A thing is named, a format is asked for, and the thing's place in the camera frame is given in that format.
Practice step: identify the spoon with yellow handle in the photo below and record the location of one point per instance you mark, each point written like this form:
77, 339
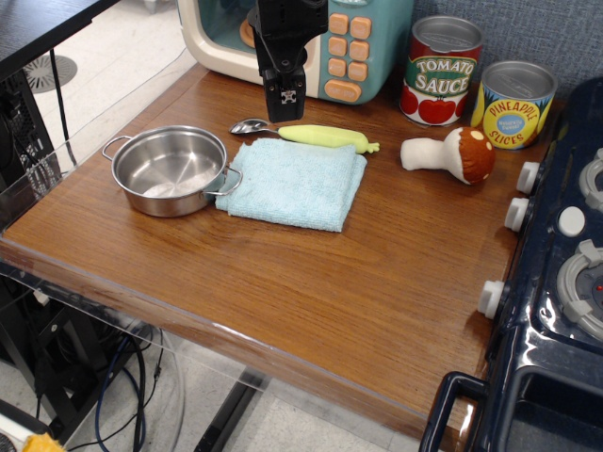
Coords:
319, 135

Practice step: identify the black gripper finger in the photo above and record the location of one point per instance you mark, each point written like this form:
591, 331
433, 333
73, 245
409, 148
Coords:
272, 94
293, 95

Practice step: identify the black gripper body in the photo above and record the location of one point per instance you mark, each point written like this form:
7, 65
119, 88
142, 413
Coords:
282, 29

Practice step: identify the white upper stove knob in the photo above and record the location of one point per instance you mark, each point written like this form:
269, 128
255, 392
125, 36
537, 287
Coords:
527, 177

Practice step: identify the dark blue toy stove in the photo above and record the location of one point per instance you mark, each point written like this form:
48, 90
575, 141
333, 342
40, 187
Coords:
543, 387

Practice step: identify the stainless steel pot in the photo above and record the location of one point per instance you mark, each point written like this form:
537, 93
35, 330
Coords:
171, 171

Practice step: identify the teal toy microwave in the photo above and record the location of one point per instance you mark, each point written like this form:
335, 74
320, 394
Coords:
348, 64

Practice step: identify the white lower stove knob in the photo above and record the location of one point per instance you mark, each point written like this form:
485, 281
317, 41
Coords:
490, 298

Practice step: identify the pineapple slices can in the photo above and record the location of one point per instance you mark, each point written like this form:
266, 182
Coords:
513, 101

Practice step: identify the plush brown mushroom toy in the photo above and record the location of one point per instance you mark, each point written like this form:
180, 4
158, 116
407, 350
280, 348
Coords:
466, 153

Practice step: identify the yellow object at corner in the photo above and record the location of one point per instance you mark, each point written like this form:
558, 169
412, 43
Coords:
41, 443

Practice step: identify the tomato sauce can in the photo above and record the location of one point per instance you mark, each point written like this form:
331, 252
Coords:
443, 57

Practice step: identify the white stove knob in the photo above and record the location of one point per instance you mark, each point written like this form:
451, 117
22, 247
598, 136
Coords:
516, 214
527, 177
490, 298

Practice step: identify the white middle stove knob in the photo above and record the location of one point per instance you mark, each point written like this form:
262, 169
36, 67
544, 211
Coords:
516, 214

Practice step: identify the light blue folded cloth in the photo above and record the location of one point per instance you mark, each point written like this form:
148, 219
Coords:
293, 184

